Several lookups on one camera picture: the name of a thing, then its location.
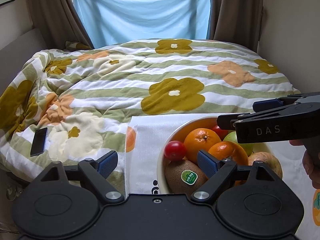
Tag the large russet apple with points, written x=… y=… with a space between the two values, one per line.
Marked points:
x=270 y=160

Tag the red cherry tomato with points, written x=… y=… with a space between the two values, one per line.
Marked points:
x=175 y=151
x=222 y=133

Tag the floral striped duvet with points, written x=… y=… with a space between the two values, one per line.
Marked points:
x=86 y=98

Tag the orange mandarin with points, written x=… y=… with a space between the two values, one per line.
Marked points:
x=228 y=149

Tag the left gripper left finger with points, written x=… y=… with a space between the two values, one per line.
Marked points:
x=93 y=175

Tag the brown curtain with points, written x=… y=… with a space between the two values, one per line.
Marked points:
x=236 y=21
x=58 y=22

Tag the large orange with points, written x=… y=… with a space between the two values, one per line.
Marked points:
x=199 y=139

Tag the yellow duck bowl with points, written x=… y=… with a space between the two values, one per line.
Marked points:
x=179 y=134

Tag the right brown curtain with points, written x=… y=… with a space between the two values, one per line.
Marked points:
x=236 y=21

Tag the grey headboard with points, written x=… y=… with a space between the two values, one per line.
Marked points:
x=17 y=53

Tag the brown kiwi with sticker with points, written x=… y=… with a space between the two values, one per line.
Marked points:
x=183 y=176

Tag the white fruit print cloth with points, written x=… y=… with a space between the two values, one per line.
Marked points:
x=148 y=161

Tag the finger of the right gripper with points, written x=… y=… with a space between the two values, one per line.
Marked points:
x=264 y=105
x=236 y=121

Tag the floral pillow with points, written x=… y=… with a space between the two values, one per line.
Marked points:
x=75 y=46

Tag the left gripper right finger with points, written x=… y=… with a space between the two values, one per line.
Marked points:
x=222 y=175

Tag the blue sheet over window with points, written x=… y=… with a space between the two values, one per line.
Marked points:
x=109 y=22

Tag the black smartphone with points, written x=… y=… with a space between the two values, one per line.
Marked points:
x=39 y=141

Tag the left brown curtain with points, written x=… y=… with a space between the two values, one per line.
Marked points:
x=58 y=22

